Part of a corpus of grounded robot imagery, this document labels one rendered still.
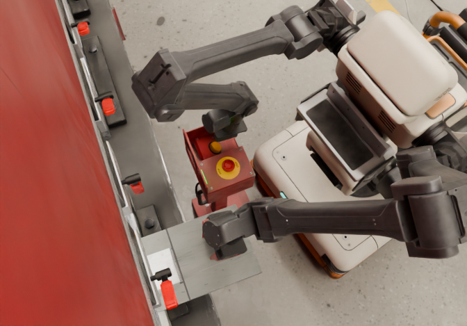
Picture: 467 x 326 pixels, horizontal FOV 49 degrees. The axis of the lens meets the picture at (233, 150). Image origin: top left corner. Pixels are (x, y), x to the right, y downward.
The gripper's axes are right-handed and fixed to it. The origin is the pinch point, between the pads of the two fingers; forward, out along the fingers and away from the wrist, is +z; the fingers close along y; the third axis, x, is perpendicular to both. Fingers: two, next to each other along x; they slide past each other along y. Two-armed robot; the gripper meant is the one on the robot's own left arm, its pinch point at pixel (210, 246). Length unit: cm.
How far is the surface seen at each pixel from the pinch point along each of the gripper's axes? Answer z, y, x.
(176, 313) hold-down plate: 17.6, 10.3, -4.9
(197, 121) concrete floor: 80, -77, 68
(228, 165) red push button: 12.0, -24.8, 23.8
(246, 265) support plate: -0.4, 6.9, 7.5
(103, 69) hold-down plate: 16, -63, -3
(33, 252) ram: -73, 13, -58
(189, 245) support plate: 5.0, -2.7, -2.2
